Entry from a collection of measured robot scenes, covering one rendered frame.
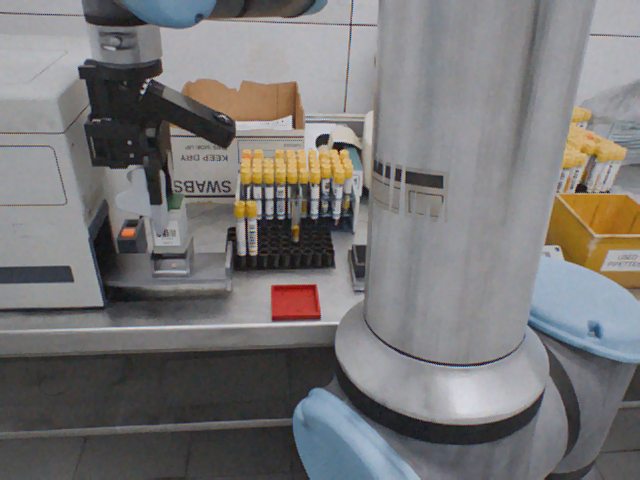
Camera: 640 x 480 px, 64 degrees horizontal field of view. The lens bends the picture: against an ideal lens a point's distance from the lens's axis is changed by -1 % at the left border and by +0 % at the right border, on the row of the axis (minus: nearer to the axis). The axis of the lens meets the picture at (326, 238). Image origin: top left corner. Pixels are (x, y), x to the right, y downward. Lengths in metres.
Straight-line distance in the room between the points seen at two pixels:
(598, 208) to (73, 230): 0.81
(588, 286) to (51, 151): 0.55
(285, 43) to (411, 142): 1.03
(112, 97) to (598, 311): 0.53
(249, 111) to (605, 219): 0.75
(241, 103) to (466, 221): 1.01
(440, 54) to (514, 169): 0.05
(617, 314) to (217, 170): 0.73
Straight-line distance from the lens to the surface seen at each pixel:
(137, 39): 0.61
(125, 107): 0.65
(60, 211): 0.70
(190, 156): 0.95
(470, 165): 0.21
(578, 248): 0.88
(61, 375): 1.58
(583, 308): 0.38
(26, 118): 0.66
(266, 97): 1.19
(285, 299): 0.75
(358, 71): 1.26
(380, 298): 0.25
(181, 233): 0.70
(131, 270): 0.77
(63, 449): 1.78
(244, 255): 0.80
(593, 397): 0.38
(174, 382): 1.48
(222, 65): 1.25
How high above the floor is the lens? 1.36
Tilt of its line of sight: 33 degrees down
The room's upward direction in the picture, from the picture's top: 4 degrees clockwise
